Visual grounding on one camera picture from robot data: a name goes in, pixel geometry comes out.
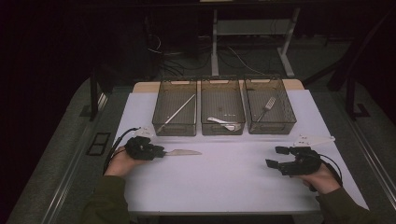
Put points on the person's left hand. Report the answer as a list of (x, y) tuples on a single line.
[(120, 165)]

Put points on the person's right hand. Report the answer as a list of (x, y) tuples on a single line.
[(323, 180)]

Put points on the white table cover sheet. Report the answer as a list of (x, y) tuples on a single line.
[(224, 180)]

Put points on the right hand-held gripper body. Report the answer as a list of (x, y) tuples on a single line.
[(303, 163)]

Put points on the metal table knife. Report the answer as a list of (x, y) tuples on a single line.
[(183, 152)]

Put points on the transparent grey plastic bin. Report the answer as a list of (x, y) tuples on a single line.
[(280, 112), (221, 102), (176, 109)]

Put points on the white ceramic spoon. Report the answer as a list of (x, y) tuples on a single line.
[(232, 126)]

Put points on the black metal stand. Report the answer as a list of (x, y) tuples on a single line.
[(93, 99), (351, 93)]

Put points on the white chopstick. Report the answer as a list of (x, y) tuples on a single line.
[(177, 112)]

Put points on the white metal desk frame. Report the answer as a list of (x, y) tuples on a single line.
[(249, 28)]

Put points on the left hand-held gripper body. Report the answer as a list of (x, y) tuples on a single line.
[(141, 148)]

